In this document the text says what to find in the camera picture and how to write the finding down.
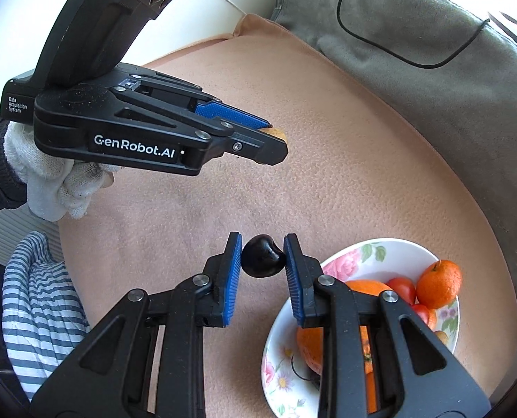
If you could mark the brown longan fruit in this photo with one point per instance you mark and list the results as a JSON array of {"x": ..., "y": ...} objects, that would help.
[{"x": 275, "y": 133}]

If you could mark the grey cushion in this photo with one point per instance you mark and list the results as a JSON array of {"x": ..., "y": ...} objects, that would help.
[{"x": 447, "y": 72}]

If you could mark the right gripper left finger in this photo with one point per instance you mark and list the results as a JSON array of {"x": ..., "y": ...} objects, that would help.
[{"x": 146, "y": 356}]

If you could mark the small mandarin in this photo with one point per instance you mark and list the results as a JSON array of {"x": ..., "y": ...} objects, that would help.
[{"x": 432, "y": 320}]

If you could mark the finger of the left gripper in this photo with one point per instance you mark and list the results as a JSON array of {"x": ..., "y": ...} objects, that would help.
[
  {"x": 232, "y": 139},
  {"x": 223, "y": 111}
]

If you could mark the striped blue white cloth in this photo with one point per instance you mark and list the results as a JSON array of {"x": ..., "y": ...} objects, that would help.
[{"x": 43, "y": 319}]

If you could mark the small tangerine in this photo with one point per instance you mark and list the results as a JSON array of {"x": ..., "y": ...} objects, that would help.
[{"x": 439, "y": 284}]

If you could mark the floral white plate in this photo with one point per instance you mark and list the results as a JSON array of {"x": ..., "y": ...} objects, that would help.
[{"x": 287, "y": 382}]

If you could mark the peach fleece blanket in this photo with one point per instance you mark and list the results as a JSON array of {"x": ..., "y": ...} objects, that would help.
[{"x": 356, "y": 170}]

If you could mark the large rough orange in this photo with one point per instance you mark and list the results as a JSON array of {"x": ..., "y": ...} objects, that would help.
[{"x": 329, "y": 336}]

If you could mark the black camera box left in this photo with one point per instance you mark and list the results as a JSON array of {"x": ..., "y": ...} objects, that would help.
[{"x": 89, "y": 38}]

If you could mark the small red cherry tomato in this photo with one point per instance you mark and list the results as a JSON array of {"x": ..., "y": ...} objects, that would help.
[{"x": 423, "y": 313}]

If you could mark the smooth medium orange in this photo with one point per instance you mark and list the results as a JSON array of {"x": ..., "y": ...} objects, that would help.
[{"x": 371, "y": 393}]

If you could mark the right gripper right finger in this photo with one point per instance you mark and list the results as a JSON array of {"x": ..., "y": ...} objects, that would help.
[{"x": 416, "y": 375}]

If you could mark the left white gloved hand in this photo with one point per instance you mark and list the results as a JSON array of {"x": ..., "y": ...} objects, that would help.
[{"x": 55, "y": 186}]

